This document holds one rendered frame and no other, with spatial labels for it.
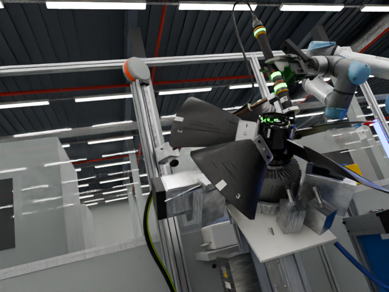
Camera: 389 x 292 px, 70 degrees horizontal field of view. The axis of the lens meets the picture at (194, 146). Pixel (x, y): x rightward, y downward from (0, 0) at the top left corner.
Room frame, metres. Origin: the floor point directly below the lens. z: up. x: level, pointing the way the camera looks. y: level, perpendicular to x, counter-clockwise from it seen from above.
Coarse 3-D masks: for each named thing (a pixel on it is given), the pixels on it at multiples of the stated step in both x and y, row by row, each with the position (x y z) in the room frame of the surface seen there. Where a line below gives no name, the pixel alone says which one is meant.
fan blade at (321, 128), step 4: (324, 124) 0.89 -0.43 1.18; (328, 124) 0.88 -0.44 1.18; (332, 124) 0.88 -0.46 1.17; (336, 124) 0.89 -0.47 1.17; (340, 124) 0.90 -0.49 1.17; (344, 124) 0.92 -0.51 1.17; (348, 124) 0.94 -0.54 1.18; (316, 128) 0.91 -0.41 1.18; (320, 128) 0.92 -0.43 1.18; (324, 128) 0.94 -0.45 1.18; (328, 128) 0.96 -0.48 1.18; (332, 128) 1.00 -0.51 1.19; (312, 132) 0.96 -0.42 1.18; (316, 132) 0.99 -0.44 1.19; (304, 136) 1.00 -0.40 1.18
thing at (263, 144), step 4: (256, 136) 0.83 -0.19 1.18; (260, 136) 0.84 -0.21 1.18; (252, 140) 0.81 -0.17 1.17; (256, 140) 0.82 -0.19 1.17; (260, 140) 0.84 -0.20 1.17; (264, 140) 0.85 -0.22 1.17; (256, 144) 0.82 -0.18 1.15; (260, 144) 0.83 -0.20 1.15; (264, 144) 0.85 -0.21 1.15; (260, 148) 0.83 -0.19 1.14; (268, 148) 0.86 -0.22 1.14; (260, 152) 0.83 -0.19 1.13; (264, 152) 0.84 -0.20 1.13; (268, 152) 0.86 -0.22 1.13; (264, 156) 0.84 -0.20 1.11; (272, 156) 0.87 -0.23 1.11; (268, 160) 0.85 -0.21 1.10; (268, 164) 0.85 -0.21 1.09
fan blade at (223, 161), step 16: (224, 144) 0.74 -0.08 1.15; (240, 144) 0.77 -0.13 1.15; (208, 160) 0.70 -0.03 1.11; (224, 160) 0.72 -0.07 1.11; (240, 160) 0.75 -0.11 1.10; (256, 160) 0.79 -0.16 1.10; (208, 176) 0.68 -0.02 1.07; (224, 176) 0.70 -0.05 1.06; (240, 176) 0.73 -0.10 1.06; (256, 176) 0.78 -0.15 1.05; (224, 192) 0.68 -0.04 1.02; (240, 192) 0.71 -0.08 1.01; (256, 192) 0.76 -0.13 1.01; (240, 208) 0.69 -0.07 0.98
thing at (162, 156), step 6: (162, 144) 1.27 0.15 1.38; (168, 144) 1.26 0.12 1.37; (156, 150) 1.30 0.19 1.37; (162, 150) 1.27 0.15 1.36; (168, 150) 1.25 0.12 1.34; (174, 150) 1.28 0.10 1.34; (156, 156) 1.30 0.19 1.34; (162, 156) 1.28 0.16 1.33; (168, 156) 1.26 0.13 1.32; (174, 156) 1.29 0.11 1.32; (162, 162) 1.33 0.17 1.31
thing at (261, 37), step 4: (260, 36) 0.91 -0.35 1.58; (264, 36) 0.91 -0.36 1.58; (260, 40) 0.91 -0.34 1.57; (264, 40) 0.91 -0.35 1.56; (260, 44) 0.92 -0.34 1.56; (264, 44) 0.91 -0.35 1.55; (268, 44) 0.91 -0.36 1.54; (264, 48) 0.91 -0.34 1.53; (268, 48) 0.91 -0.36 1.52; (264, 52) 0.92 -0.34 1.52; (268, 52) 0.91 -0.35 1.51; (272, 52) 0.92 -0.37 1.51; (264, 56) 0.93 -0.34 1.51; (268, 56) 0.91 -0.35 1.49; (272, 56) 0.91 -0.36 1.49; (268, 64) 0.92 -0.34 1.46; (272, 64) 0.91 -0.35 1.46; (272, 68) 0.91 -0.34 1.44; (276, 68) 0.91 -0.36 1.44; (276, 80) 0.91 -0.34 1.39
